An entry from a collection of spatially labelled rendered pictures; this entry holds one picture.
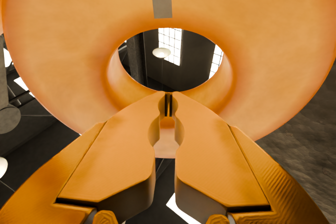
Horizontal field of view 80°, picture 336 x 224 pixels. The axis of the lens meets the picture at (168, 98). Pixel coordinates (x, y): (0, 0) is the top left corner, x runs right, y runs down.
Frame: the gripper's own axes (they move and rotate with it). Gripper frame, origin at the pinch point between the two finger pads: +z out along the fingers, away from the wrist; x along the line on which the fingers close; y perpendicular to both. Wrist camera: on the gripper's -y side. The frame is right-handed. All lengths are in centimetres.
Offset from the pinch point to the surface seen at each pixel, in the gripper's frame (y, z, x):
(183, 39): 174, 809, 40
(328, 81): 7.2, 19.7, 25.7
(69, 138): 528, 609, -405
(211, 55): 218, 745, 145
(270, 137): 24.2, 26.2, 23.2
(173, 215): 603, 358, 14
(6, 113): 120, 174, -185
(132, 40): 96, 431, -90
